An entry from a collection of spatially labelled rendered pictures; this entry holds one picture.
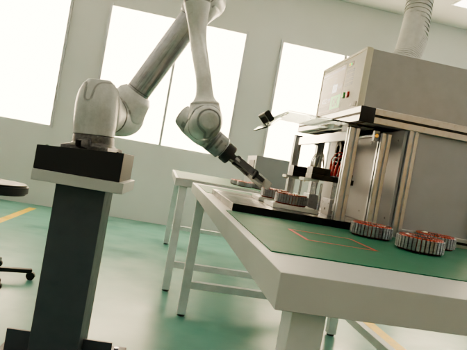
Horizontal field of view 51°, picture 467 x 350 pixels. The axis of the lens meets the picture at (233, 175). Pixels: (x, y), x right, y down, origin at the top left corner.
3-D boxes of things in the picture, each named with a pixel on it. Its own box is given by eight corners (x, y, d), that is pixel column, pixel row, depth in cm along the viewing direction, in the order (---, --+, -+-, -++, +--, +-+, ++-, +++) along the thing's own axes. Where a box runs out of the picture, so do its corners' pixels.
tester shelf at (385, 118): (358, 120, 143) (361, 105, 143) (297, 132, 210) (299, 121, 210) (495, 147, 149) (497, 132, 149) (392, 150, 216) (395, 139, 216)
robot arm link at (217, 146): (205, 148, 178) (217, 159, 179) (221, 130, 179) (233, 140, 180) (203, 148, 187) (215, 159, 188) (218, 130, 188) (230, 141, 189)
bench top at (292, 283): (274, 310, 63) (281, 271, 63) (190, 191, 281) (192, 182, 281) (893, 395, 77) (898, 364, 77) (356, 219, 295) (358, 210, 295)
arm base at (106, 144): (53, 146, 176) (55, 130, 176) (79, 149, 198) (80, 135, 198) (102, 151, 174) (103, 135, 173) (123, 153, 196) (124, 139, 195)
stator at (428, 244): (438, 253, 121) (441, 238, 121) (447, 259, 110) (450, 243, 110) (392, 244, 124) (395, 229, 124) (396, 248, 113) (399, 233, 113)
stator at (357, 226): (340, 231, 133) (342, 217, 133) (364, 233, 141) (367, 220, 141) (376, 240, 125) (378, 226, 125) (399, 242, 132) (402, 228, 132)
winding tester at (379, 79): (356, 110, 154) (367, 46, 154) (315, 120, 197) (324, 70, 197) (469, 132, 159) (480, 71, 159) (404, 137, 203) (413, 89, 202)
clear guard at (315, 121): (267, 126, 143) (271, 106, 143) (253, 130, 167) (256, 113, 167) (372, 146, 148) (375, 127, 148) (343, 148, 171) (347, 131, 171)
